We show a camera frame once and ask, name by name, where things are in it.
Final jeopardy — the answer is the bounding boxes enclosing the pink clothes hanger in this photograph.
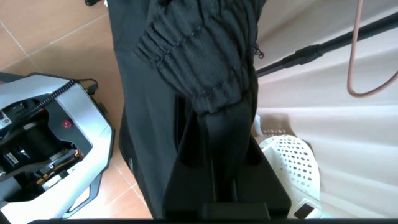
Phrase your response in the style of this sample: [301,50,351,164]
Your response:
[346,0,398,98]

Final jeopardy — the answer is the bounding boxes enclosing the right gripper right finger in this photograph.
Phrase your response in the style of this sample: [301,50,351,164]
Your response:
[233,133,292,219]

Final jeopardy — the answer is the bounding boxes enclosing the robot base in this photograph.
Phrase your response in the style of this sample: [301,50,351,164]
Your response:
[0,72,116,224]

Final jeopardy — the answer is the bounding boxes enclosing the black cable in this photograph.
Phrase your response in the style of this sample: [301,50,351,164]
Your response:
[73,77,100,96]

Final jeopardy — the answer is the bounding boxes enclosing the white laundry basket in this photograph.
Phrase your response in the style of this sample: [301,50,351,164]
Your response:
[251,114,324,220]

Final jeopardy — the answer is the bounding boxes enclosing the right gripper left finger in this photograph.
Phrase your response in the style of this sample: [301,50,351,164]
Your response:
[162,105,218,219]

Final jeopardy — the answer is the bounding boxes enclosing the black clothes rack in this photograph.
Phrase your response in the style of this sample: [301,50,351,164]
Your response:
[255,11,398,78]

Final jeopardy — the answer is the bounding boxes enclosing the black drawstring shorts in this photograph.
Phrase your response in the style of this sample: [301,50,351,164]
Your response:
[106,0,268,218]

